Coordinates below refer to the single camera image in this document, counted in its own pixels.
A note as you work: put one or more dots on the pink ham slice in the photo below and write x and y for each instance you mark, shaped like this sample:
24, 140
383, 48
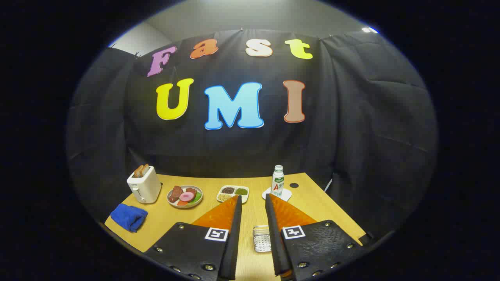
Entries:
186, 196

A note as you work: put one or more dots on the white drink bottle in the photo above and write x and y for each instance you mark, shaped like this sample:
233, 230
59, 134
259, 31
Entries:
277, 183

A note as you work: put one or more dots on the round grey food plate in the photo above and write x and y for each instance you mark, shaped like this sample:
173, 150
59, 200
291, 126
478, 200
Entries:
172, 203

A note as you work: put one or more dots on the pile of green beans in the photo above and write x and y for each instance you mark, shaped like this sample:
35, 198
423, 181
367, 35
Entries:
241, 191

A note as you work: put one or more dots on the white toaster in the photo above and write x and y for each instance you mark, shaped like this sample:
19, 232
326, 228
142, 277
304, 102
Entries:
146, 187

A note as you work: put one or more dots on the brown toast slice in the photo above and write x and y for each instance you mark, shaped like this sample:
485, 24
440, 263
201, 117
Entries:
138, 171
145, 169

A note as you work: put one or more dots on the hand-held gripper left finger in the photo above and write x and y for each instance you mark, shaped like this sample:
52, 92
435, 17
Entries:
234, 234

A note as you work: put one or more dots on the green lettuce leaf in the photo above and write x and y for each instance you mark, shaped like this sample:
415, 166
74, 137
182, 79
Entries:
198, 198

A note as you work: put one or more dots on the white square coaster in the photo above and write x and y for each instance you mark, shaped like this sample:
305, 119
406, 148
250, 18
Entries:
287, 194

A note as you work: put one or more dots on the blue folded cloth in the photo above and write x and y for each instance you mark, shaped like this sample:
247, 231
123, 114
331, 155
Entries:
129, 217

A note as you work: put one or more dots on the white divided tray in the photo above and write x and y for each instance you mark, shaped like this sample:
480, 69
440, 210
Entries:
243, 198

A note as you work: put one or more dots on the black table clamp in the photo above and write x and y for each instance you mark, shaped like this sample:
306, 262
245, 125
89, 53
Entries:
366, 238

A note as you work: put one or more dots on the pile of dark beans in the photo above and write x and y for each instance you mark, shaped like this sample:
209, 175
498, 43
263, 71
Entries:
227, 190

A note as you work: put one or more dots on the brown meat patty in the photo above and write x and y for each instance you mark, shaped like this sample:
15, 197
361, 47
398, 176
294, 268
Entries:
192, 191
175, 194

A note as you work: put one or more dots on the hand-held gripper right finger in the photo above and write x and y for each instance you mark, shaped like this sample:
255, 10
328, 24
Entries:
273, 234

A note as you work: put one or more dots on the pile of yellow soybeans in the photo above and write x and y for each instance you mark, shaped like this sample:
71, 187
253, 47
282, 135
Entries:
224, 197

